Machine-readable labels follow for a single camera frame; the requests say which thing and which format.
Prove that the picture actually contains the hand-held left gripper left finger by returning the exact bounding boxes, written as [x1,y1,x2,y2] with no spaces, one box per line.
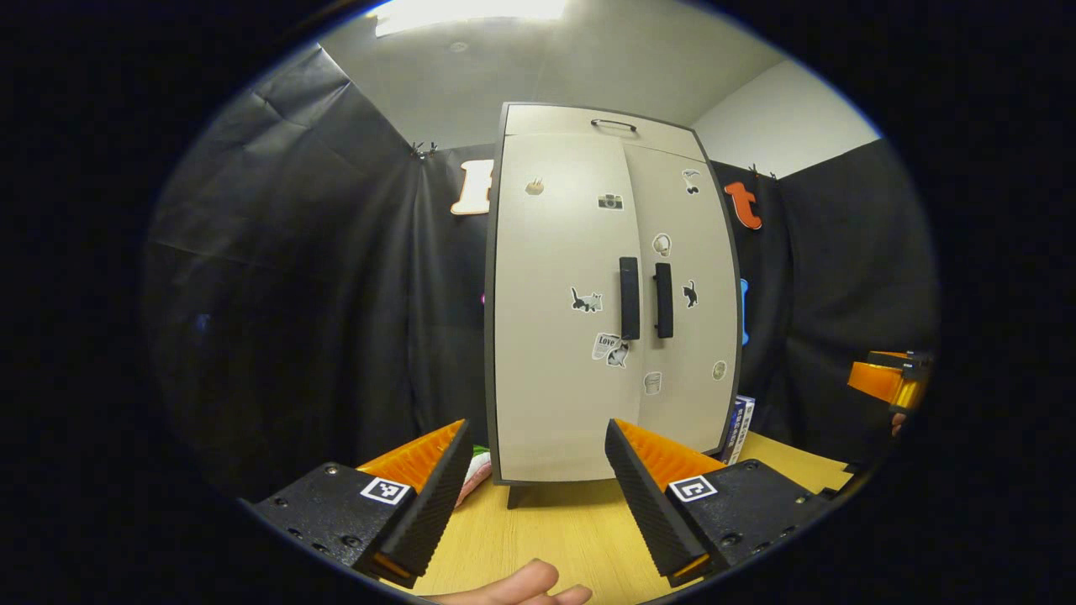
[252,418,474,589]

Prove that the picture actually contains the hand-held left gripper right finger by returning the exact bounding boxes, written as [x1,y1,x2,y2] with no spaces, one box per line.
[605,418,841,589]

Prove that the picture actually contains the white cabinet door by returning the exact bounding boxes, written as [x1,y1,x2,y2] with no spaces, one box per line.
[494,133,644,484]
[622,143,741,459]

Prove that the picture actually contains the white shoe cabinet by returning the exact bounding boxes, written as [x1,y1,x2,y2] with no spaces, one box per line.
[483,102,745,509]

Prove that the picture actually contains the white cabinet drawer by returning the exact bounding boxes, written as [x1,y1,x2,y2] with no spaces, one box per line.
[504,103,707,163]

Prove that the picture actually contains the pink green packet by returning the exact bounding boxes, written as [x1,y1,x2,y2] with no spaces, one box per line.
[454,445,493,509]

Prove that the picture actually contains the blue white box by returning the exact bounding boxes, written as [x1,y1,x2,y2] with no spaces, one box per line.
[723,395,756,466]

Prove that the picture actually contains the black backdrop cloth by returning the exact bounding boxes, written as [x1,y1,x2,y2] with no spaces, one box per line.
[143,44,941,497]

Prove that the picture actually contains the ceiling light panel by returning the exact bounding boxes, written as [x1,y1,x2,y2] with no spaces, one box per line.
[374,0,568,39]

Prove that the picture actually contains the black door handle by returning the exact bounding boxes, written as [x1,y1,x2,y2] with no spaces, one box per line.
[654,262,675,339]
[620,257,641,341]

